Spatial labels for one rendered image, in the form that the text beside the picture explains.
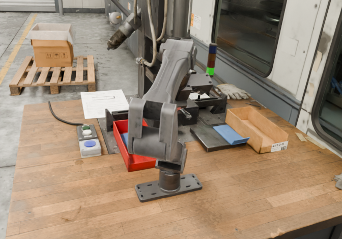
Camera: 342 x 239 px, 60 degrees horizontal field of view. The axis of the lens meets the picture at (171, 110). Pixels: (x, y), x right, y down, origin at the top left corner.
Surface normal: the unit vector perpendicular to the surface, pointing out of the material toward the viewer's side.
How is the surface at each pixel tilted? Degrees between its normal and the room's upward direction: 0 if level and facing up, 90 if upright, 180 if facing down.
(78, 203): 0
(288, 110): 90
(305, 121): 90
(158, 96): 20
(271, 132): 90
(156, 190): 0
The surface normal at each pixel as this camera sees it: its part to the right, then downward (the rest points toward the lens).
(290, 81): -0.95, 0.08
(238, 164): 0.06, -0.90
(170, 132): -0.23, 0.32
